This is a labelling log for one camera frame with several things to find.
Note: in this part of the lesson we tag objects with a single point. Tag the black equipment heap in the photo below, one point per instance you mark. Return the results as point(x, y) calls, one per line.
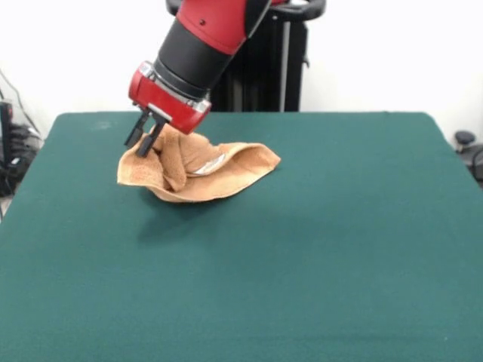
point(19, 151)

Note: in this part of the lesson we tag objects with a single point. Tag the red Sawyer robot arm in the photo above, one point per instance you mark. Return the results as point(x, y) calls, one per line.
point(200, 53)

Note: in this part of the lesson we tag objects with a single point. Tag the black box device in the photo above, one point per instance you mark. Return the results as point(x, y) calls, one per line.
point(5, 128)

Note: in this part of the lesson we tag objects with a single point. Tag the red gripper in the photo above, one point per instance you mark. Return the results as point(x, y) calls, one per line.
point(166, 105)

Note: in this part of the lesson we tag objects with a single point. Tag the dark green table cloth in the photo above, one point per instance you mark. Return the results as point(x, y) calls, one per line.
point(113, 264)

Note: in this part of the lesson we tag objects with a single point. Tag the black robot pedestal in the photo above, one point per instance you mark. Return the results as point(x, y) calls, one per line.
point(290, 75)

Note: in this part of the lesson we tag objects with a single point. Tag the tan terry towel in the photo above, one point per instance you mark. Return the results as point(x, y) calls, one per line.
point(226, 177)

